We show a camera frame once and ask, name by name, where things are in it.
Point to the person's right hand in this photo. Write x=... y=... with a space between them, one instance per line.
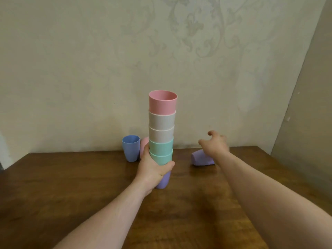
x=216 y=146

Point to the person's left hand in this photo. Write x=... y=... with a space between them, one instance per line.
x=147 y=173

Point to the person's right thumb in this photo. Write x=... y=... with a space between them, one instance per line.
x=204 y=143

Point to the person's left thumb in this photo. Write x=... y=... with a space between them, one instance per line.
x=166 y=169

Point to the mint green plastic cup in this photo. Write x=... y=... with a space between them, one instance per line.
x=161 y=158
x=161 y=146

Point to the purple plastic cup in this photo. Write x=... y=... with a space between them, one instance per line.
x=201 y=158
x=164 y=182

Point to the person's left forearm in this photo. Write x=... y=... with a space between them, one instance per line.
x=111 y=217

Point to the person's right forearm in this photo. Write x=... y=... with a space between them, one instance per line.
x=262 y=199

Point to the pink plastic cup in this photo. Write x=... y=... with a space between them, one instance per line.
x=143 y=147
x=162 y=106

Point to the beige plastic cup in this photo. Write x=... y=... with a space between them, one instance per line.
x=161 y=134
x=162 y=120

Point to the blue plastic cup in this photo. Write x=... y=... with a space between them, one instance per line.
x=131 y=149

